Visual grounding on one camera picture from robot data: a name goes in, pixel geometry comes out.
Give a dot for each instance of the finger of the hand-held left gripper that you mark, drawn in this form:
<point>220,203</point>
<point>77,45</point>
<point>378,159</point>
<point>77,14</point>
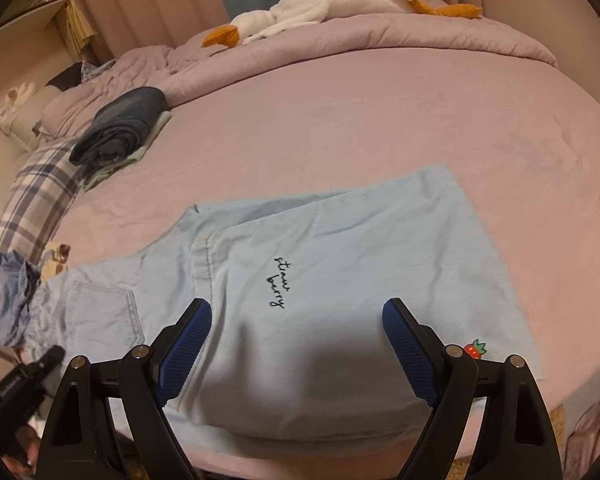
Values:
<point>40,365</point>

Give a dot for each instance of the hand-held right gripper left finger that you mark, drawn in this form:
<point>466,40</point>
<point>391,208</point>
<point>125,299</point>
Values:
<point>185,350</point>

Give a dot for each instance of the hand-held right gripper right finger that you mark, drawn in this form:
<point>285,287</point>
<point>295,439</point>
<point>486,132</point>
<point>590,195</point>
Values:
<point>410,350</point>

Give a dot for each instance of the light blue strawberry pants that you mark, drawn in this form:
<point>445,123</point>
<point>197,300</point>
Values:
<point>330,270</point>

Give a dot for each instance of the blue ruffled cloth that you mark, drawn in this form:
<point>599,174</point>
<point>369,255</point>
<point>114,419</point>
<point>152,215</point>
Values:
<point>12,290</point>

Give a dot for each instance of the small yellow plush toy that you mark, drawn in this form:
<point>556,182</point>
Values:
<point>52,260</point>

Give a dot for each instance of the plaid pillow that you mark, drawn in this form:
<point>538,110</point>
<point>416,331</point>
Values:
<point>30,200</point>

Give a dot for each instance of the pink patterned cloth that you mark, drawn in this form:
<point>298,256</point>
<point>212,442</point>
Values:
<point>587,435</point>

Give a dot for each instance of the beige headboard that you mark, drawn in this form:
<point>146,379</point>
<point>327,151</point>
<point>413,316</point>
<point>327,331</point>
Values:
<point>0,170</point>

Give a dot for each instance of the folded pale green cloth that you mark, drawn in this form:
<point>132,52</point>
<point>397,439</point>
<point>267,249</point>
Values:
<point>159,121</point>

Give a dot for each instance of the folded dark denim jeans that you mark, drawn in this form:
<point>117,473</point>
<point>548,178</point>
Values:
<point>120,120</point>

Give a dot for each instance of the beige cushion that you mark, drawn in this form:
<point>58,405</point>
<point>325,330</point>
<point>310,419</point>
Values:
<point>30,110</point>

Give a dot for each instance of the dark cloth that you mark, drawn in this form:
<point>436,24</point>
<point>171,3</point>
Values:
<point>65,77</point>

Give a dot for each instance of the plaid shirt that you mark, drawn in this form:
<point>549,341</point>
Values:
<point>92,70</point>

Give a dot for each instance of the pink quilt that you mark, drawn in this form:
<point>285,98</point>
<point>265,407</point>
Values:
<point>380,40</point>

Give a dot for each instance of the yellow hanging cloth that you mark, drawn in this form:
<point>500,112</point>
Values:
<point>80,25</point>

